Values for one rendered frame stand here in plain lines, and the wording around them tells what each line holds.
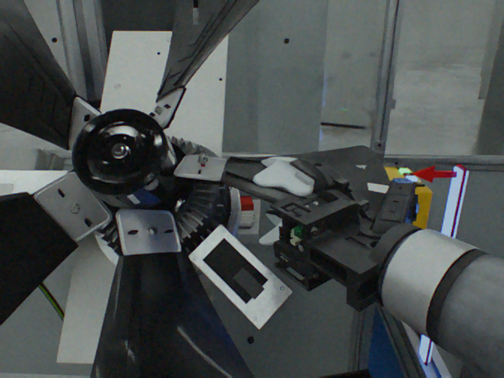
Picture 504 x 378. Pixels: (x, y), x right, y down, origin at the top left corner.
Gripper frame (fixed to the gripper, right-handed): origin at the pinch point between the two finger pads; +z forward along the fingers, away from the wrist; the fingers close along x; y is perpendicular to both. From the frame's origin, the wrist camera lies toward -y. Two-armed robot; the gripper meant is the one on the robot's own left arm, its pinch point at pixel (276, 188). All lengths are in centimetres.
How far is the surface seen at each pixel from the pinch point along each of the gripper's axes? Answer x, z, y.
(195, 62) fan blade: -14.0, 17.2, 0.0
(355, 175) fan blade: 2.1, -0.8, -13.1
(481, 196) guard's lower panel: 41, 22, -96
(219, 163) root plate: -0.5, 12.0, 1.0
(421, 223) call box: 22.0, 4.7, -38.6
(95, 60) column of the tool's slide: -11, 80, -2
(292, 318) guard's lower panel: 87, 56, -45
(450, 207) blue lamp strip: 7.3, -9.3, -22.7
